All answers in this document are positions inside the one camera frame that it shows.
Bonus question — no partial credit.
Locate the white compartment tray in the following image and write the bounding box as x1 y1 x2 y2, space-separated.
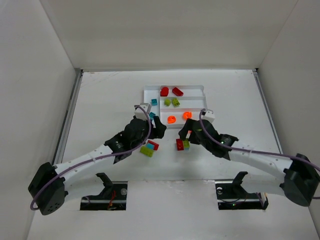
143 85 207 129

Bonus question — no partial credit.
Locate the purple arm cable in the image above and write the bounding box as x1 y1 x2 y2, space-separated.
29 104 152 210
199 109 320 201

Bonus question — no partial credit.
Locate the red long lego brick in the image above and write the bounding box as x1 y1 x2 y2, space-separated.
172 87 184 97

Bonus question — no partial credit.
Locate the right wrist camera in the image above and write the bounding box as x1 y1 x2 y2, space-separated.
201 109 216 123

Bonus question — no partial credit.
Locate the red lego brick cluster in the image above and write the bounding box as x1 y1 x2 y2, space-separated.
176 139 184 151

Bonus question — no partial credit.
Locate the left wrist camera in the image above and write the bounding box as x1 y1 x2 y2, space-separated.
134 103 152 121

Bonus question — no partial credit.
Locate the orange round disc piece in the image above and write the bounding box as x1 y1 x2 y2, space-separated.
182 111 192 120

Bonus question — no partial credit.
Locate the lime lego plate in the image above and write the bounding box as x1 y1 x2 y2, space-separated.
171 98 180 108

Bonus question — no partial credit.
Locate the red rounded lego brick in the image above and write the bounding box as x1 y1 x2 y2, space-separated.
160 86 169 97

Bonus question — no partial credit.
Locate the teal rounded lego brick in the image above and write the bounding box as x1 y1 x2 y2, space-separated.
146 143 155 150

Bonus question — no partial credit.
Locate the lime small lego brick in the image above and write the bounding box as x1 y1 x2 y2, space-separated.
164 99 171 106

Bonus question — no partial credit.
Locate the lime lego brick cluster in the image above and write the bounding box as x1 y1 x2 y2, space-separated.
139 146 155 158
182 140 190 149

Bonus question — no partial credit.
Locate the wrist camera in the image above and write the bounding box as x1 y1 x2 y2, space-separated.
201 109 216 123
134 103 152 121

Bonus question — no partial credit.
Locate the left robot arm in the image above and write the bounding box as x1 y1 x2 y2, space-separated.
28 116 167 216

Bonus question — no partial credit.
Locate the teal lego in tray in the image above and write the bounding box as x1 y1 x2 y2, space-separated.
151 98 158 106

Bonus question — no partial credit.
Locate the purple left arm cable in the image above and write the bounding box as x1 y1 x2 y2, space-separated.
29 104 152 210

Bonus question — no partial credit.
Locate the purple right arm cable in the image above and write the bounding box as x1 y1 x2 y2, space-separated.
199 109 320 201

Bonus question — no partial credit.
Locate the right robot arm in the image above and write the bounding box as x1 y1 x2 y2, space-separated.
178 118 320 207

